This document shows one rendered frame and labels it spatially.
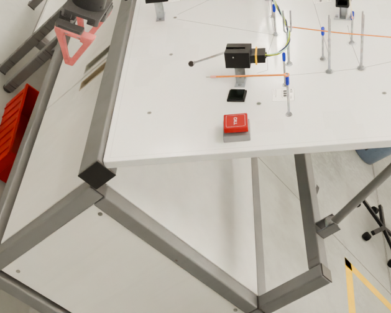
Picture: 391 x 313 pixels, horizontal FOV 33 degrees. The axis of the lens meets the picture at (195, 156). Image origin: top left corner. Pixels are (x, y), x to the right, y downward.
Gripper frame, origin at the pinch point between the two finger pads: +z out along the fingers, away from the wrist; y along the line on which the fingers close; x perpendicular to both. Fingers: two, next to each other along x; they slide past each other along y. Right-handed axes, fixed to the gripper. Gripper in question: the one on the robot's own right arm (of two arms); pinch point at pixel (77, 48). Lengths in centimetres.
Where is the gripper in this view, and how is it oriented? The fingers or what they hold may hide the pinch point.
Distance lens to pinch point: 122.4
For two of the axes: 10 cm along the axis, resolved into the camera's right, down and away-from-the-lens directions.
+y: 1.3, -5.6, 8.2
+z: -3.1, 7.7, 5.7
